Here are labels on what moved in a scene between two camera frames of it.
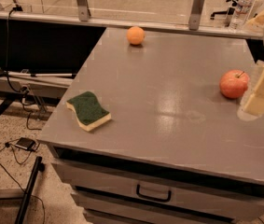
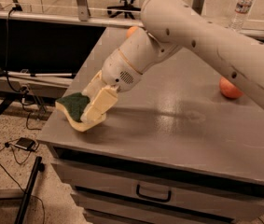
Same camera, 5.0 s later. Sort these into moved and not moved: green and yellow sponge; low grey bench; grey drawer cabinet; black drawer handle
Moved: green and yellow sponge
Not moved: black drawer handle; grey drawer cabinet; low grey bench
